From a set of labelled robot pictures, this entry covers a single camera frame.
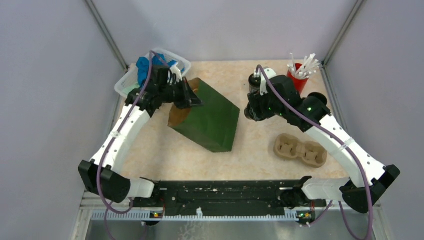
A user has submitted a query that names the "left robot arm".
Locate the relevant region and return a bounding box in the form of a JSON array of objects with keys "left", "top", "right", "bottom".
[{"left": 78, "top": 65, "right": 203, "bottom": 207}]

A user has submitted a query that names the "green brown paper bag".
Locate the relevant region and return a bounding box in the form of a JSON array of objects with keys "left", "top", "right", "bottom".
[{"left": 168, "top": 78, "right": 240, "bottom": 153}]

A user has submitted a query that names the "red cylindrical straw holder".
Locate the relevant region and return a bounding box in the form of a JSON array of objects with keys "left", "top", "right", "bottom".
[{"left": 287, "top": 68, "right": 309, "bottom": 94}]

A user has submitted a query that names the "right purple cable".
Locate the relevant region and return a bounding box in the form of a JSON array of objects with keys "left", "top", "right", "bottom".
[{"left": 255, "top": 64, "right": 375, "bottom": 240}]

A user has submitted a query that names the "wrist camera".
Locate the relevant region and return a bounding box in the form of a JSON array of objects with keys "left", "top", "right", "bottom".
[
  {"left": 253, "top": 67, "right": 277, "bottom": 96},
  {"left": 168, "top": 63, "right": 183, "bottom": 85}
]

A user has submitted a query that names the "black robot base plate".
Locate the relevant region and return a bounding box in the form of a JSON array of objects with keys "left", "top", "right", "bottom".
[{"left": 133, "top": 180, "right": 327, "bottom": 217}]

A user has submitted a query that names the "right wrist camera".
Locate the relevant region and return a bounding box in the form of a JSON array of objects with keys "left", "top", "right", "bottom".
[{"left": 253, "top": 67, "right": 277, "bottom": 96}]

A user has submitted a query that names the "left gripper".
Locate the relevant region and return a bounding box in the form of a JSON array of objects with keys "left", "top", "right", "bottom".
[{"left": 159, "top": 76, "right": 204, "bottom": 109}]

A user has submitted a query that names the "blue cloth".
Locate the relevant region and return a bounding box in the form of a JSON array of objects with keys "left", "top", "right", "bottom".
[{"left": 136, "top": 53, "right": 178, "bottom": 87}]

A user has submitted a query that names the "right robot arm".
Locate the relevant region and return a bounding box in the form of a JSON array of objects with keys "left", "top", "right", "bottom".
[{"left": 244, "top": 74, "right": 400, "bottom": 214}]

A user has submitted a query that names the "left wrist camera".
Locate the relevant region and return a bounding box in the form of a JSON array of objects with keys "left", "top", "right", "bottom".
[{"left": 168, "top": 63, "right": 183, "bottom": 85}]

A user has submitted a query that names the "black coffee cup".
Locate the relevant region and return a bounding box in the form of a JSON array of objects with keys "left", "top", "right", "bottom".
[
  {"left": 308, "top": 92, "right": 328, "bottom": 106},
  {"left": 248, "top": 73, "right": 262, "bottom": 94}
]

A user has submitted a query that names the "white plastic basket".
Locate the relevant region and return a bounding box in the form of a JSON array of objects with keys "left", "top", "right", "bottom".
[{"left": 114, "top": 47, "right": 192, "bottom": 99}]

